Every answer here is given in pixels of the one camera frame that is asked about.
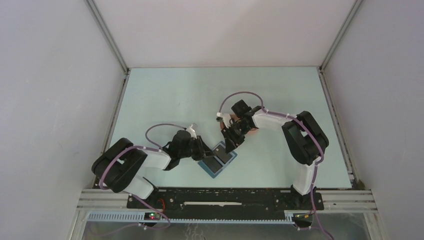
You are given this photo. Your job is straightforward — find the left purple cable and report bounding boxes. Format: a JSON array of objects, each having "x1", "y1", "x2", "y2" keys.
[{"x1": 99, "y1": 123, "x2": 188, "y2": 191}]

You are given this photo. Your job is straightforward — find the blue card holder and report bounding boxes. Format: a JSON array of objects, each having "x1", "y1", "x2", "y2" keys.
[{"x1": 198, "y1": 141, "x2": 238, "y2": 179}]

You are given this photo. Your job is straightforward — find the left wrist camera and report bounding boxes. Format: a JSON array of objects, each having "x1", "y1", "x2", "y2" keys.
[{"x1": 185, "y1": 123, "x2": 198, "y2": 139}]

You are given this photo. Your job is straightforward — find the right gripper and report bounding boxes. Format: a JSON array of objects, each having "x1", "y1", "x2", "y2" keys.
[{"x1": 221, "y1": 121, "x2": 253, "y2": 154}]

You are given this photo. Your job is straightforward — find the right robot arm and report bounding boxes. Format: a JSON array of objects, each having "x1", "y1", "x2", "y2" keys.
[{"x1": 216, "y1": 100, "x2": 329, "y2": 209}]

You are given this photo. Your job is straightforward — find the purple cable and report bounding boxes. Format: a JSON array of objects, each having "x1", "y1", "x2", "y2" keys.
[
  {"x1": 99, "y1": 123, "x2": 188, "y2": 191},
  {"x1": 218, "y1": 91, "x2": 326, "y2": 196}
]

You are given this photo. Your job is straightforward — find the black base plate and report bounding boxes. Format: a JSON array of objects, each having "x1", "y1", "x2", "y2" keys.
[{"x1": 146, "y1": 187, "x2": 325, "y2": 221}]

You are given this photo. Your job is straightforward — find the pink oval tray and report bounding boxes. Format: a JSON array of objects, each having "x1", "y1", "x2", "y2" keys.
[{"x1": 219, "y1": 114, "x2": 259, "y2": 135}]

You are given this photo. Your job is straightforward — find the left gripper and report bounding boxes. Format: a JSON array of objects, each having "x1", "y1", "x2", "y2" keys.
[{"x1": 178, "y1": 135, "x2": 216, "y2": 161}]

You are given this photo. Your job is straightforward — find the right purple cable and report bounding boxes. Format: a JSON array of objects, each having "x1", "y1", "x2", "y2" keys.
[{"x1": 218, "y1": 91, "x2": 326, "y2": 196}]

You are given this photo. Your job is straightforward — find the dark card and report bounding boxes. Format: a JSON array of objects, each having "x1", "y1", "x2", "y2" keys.
[{"x1": 203, "y1": 157, "x2": 223, "y2": 174}]

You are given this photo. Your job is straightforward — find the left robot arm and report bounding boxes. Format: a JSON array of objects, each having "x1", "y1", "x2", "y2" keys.
[{"x1": 91, "y1": 129, "x2": 214, "y2": 208}]

